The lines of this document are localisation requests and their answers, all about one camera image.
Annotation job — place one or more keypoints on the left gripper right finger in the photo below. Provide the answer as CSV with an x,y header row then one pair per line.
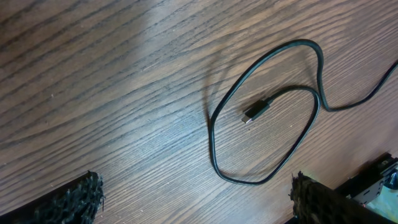
x,y
314,203

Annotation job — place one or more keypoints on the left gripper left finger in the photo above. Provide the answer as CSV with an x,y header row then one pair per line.
x,y
75,202

